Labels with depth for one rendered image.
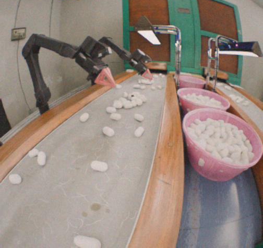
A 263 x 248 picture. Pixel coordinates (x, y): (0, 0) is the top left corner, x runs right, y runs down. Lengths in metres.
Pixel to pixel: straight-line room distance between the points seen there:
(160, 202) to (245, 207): 0.25
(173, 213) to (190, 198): 0.12
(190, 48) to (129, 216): 1.31
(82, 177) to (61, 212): 0.08
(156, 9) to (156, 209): 1.44
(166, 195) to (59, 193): 0.17
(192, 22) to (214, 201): 1.37
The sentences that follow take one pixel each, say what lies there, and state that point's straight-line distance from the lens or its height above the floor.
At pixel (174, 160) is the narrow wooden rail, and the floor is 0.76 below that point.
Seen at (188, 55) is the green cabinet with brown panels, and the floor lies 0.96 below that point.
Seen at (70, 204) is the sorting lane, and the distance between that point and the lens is 0.22.
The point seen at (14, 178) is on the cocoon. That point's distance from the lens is 0.30.
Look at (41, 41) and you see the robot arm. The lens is 0.63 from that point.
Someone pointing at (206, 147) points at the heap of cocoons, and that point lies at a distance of 0.31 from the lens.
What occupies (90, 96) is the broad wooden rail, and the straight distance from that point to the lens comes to 0.57.
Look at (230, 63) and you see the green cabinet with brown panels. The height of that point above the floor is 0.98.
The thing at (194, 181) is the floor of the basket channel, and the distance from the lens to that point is 0.32.
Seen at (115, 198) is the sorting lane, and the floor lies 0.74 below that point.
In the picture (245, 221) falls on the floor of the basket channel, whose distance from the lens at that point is 0.35.
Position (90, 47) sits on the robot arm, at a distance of 0.51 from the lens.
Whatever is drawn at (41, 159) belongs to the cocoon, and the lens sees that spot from 0.29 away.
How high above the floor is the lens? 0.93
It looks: 28 degrees down
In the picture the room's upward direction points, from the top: 2 degrees counter-clockwise
